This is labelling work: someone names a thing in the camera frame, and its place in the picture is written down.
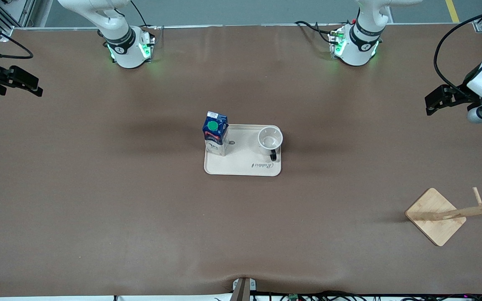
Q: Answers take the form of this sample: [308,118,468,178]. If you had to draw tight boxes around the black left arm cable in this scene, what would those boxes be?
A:
[433,8,482,97]

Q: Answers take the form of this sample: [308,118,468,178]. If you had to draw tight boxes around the black right base cable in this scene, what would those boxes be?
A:
[130,0,158,38]

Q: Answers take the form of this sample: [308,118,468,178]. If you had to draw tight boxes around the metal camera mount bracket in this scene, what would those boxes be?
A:
[232,277,257,301]

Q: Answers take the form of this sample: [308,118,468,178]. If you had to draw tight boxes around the cream plastic tray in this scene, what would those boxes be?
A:
[204,124,282,177]

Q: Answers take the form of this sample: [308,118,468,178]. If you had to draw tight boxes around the black left base cable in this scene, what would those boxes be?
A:
[295,20,336,43]

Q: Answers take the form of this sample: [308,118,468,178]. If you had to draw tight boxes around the brown table mat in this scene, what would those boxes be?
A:
[0,24,482,298]

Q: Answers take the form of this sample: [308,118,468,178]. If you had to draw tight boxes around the blue white milk carton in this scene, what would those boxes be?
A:
[202,111,229,157]

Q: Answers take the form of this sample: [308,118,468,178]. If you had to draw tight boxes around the black base cable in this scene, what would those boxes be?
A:
[130,0,158,38]
[295,20,336,43]

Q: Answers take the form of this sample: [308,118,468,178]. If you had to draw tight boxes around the white smiley mug black handle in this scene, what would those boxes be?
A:
[258,125,284,162]

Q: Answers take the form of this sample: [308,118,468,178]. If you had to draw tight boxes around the wooden cup rack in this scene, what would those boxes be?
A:
[405,187,482,247]

